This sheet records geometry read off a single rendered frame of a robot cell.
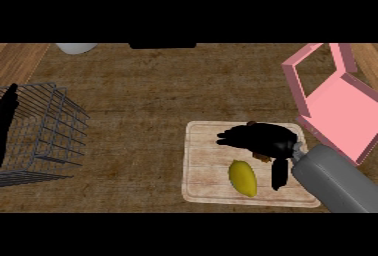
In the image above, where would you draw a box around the grey wire basket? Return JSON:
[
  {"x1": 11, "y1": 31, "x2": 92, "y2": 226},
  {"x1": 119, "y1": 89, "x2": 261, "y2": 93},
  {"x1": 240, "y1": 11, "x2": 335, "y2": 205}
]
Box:
[{"x1": 0, "y1": 81, "x2": 91, "y2": 188}]

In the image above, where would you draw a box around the white round container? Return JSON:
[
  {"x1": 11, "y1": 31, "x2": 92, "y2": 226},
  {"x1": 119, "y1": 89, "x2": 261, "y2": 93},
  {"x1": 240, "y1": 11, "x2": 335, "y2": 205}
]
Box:
[{"x1": 54, "y1": 43, "x2": 98, "y2": 55}]

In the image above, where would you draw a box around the yellow lemon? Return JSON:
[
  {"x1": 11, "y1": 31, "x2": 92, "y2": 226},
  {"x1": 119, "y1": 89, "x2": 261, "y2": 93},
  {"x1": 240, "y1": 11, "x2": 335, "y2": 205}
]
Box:
[{"x1": 227, "y1": 159, "x2": 258, "y2": 198}]

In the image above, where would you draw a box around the pink open box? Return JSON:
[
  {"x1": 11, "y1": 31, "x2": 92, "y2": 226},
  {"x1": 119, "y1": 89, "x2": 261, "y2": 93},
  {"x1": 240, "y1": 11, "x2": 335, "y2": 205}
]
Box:
[{"x1": 280, "y1": 43, "x2": 378, "y2": 167}]

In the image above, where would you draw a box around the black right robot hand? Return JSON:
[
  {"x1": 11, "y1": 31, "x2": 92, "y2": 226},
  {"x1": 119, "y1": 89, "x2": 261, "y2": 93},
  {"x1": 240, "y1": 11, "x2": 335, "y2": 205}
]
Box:
[{"x1": 215, "y1": 122, "x2": 301, "y2": 192}]

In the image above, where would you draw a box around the brown food item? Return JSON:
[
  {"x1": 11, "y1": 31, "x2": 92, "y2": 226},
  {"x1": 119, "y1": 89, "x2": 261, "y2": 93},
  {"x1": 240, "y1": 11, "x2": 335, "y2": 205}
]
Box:
[{"x1": 250, "y1": 151, "x2": 273, "y2": 164}]

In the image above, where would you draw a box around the black appliance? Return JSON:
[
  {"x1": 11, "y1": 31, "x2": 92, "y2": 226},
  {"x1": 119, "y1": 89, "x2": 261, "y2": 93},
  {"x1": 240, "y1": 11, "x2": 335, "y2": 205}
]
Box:
[{"x1": 128, "y1": 43, "x2": 197, "y2": 50}]

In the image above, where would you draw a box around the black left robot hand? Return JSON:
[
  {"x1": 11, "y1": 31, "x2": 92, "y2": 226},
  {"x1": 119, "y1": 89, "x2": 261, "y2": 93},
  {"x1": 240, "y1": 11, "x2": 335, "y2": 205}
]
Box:
[{"x1": 0, "y1": 82, "x2": 20, "y2": 169}]

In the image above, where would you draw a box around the pale wooden cutting board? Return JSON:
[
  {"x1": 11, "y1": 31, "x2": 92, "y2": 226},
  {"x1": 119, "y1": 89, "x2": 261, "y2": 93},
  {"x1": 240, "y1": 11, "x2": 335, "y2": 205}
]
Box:
[{"x1": 180, "y1": 120, "x2": 321, "y2": 209}]

